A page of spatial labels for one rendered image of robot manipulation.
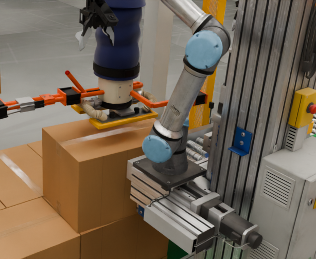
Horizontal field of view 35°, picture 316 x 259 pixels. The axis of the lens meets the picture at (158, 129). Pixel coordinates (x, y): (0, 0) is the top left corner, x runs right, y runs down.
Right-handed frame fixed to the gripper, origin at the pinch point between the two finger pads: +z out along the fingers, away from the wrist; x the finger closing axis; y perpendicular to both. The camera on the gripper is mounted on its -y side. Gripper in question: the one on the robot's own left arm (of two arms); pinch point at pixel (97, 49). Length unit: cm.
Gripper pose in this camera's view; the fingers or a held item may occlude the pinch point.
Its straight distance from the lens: 186.8
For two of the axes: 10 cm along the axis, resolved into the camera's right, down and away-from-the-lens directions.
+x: -7.4, 2.3, -6.3
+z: -0.9, 9.0, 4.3
